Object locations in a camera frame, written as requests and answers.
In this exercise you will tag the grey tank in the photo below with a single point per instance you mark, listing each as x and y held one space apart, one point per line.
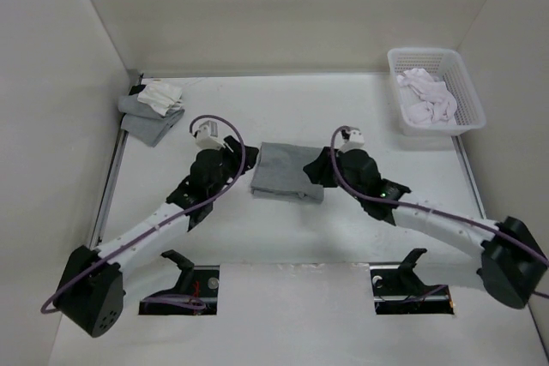
145 124
279 174

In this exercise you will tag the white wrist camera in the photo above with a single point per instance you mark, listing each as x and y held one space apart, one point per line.
353 139
206 136

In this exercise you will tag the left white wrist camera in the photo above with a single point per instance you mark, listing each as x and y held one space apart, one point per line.
206 136

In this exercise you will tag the white tank top in basket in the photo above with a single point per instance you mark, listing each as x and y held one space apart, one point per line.
436 103

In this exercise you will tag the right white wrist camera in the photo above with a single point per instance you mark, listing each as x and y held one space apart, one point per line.
353 139

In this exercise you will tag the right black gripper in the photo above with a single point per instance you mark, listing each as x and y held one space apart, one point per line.
322 167

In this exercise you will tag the folded grey tank top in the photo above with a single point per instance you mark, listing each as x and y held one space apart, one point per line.
145 124

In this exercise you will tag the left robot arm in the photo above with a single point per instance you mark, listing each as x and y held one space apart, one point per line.
91 290

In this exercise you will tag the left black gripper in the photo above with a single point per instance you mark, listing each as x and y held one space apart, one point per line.
237 156

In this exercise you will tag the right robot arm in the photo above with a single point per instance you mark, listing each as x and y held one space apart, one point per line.
505 261

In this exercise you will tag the white plastic basket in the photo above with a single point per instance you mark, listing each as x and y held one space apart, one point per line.
447 66

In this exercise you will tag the folded white tank top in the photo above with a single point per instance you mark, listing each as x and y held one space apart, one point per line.
162 98

